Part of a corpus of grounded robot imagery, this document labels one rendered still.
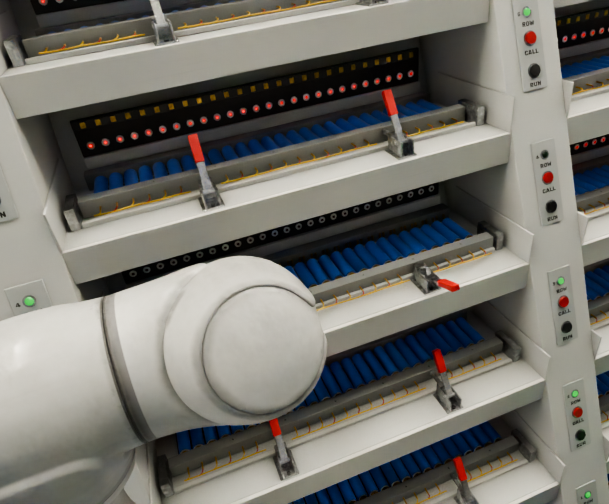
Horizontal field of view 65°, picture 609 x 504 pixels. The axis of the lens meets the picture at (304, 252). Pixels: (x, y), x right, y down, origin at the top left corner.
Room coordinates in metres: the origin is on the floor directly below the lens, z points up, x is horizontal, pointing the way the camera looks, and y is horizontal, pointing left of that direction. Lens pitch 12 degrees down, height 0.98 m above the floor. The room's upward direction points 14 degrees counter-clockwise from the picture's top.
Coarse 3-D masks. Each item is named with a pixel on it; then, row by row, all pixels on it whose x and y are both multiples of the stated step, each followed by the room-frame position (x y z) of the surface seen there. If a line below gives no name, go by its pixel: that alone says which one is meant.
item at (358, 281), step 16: (464, 240) 0.72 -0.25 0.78; (480, 240) 0.71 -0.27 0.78; (416, 256) 0.70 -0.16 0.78; (432, 256) 0.69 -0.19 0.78; (448, 256) 0.70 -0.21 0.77; (480, 256) 0.70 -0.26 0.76; (368, 272) 0.68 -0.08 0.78; (384, 272) 0.68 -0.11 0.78; (400, 272) 0.68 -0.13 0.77; (320, 288) 0.66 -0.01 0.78; (336, 288) 0.66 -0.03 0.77; (352, 288) 0.67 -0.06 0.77; (384, 288) 0.66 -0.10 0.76; (336, 304) 0.65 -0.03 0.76
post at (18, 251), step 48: (0, 0) 0.69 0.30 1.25; (0, 96) 0.54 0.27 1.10; (0, 144) 0.54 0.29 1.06; (48, 144) 0.68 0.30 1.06; (48, 192) 0.59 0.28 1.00; (0, 240) 0.53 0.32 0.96; (48, 240) 0.54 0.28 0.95; (0, 288) 0.53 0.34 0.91; (48, 288) 0.54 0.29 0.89; (96, 288) 0.66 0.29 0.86; (144, 480) 0.55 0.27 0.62
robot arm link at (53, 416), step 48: (0, 336) 0.27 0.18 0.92; (48, 336) 0.27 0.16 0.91; (96, 336) 0.27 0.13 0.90; (0, 384) 0.25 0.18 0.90; (48, 384) 0.25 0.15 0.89; (96, 384) 0.26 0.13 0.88; (0, 432) 0.24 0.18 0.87; (48, 432) 0.24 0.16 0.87; (96, 432) 0.25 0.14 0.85; (0, 480) 0.24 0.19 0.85; (48, 480) 0.25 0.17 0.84; (96, 480) 0.26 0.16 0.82
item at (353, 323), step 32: (352, 224) 0.80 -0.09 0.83; (480, 224) 0.75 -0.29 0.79; (512, 224) 0.70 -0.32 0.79; (224, 256) 0.75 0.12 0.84; (256, 256) 0.76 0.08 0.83; (512, 256) 0.70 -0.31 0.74; (128, 288) 0.71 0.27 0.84; (416, 288) 0.66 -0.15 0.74; (480, 288) 0.67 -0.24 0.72; (512, 288) 0.69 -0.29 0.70; (320, 320) 0.63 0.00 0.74; (352, 320) 0.62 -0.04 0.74; (384, 320) 0.63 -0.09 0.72; (416, 320) 0.65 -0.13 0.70
